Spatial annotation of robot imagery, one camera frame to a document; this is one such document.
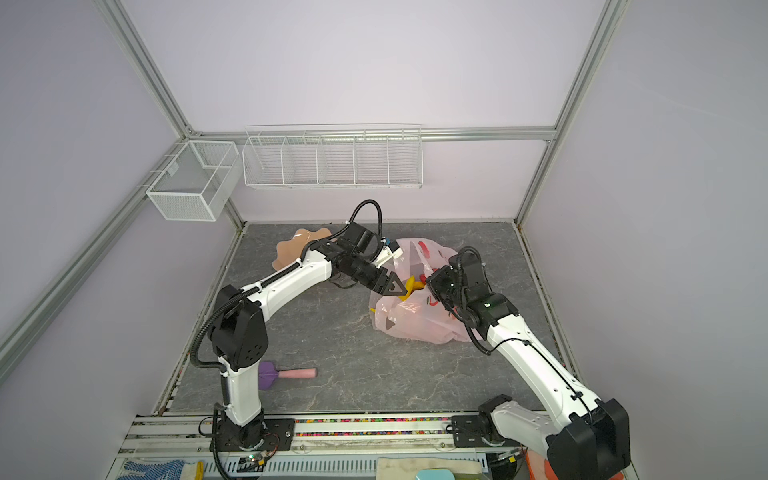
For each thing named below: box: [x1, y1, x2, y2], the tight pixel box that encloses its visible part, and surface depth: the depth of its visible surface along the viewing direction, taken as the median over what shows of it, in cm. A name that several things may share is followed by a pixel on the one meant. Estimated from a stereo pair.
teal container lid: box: [415, 469, 455, 480], surface depth 69 cm
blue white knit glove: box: [116, 459, 187, 480], surface depth 70 cm
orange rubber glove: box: [525, 450, 558, 480], surface depth 70 cm
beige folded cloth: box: [376, 457, 483, 480], surface depth 71 cm
